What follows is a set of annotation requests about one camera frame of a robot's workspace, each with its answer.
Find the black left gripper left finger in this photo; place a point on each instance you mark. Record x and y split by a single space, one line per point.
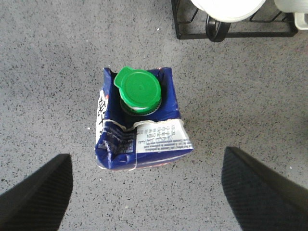
39 202

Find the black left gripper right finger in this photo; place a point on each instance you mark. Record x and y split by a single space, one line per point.
260 198

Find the blue white milk carton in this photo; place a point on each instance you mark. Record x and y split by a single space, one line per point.
125 141

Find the white ribbed mug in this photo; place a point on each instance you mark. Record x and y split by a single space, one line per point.
299 8

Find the black wire mug rack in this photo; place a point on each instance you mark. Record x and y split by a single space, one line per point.
267 22

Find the white mug black handle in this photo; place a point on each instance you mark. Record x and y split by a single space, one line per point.
221 13

